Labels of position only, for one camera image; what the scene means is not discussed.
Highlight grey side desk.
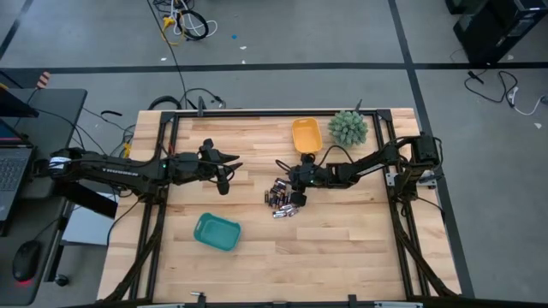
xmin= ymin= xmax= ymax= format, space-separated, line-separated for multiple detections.
xmin=0 ymin=88 xmax=89 ymax=308

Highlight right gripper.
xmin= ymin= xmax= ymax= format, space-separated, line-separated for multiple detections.
xmin=284 ymin=152 xmax=330 ymax=208

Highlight black desk bar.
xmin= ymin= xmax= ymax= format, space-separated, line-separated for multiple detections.
xmin=54 ymin=179 xmax=119 ymax=220

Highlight black coiled cable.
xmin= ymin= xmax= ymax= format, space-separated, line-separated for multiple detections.
xmin=177 ymin=8 xmax=210 ymax=42

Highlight long thin black cable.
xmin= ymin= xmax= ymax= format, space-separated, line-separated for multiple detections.
xmin=146 ymin=0 xmax=188 ymax=110

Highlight grey laptop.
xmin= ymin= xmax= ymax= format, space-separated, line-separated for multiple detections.
xmin=0 ymin=119 xmax=36 ymax=234

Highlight black right camera cable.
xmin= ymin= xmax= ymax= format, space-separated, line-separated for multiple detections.
xmin=275 ymin=144 xmax=357 ymax=175

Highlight black computer mouse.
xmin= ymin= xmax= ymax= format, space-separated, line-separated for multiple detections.
xmin=11 ymin=239 xmax=42 ymax=283

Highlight yellow plastic basket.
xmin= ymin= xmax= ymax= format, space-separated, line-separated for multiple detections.
xmin=291 ymin=118 xmax=324 ymax=156

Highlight thick black cable loop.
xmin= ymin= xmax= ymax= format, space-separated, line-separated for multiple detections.
xmin=147 ymin=95 xmax=184 ymax=111

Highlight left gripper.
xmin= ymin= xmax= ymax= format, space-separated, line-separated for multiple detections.
xmin=175 ymin=139 xmax=244 ymax=197

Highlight black cable with connector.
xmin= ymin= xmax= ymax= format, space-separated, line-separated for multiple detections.
xmin=179 ymin=87 xmax=227 ymax=110

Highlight orange black striped object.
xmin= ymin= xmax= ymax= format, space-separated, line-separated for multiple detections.
xmin=35 ymin=71 xmax=53 ymax=90

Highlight white coiled cable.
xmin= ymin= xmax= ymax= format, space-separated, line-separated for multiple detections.
xmin=170 ymin=0 xmax=219 ymax=39

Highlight yellow cable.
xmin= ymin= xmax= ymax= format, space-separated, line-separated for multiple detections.
xmin=160 ymin=15 xmax=188 ymax=47

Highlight black cable with plug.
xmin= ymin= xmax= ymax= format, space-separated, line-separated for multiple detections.
xmin=464 ymin=69 xmax=520 ymax=105

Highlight green potted succulent plant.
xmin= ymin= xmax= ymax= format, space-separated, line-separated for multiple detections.
xmin=327 ymin=110 xmax=369 ymax=149

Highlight white board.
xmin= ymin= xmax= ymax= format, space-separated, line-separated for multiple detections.
xmin=62 ymin=204 xmax=116 ymax=247

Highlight black computer tower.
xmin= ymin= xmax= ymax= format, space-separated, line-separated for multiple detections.
xmin=444 ymin=0 xmax=548 ymax=66

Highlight teal plastic basket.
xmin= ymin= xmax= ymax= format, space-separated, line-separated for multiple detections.
xmin=193 ymin=212 xmax=242 ymax=252

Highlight black aluminium table frame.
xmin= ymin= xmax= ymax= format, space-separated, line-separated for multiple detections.
xmin=98 ymin=97 xmax=464 ymax=308

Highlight white cable with plug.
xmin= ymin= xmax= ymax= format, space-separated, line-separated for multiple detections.
xmin=506 ymin=86 xmax=548 ymax=116

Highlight black monitor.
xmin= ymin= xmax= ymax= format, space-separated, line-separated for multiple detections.
xmin=0 ymin=87 xmax=40 ymax=119

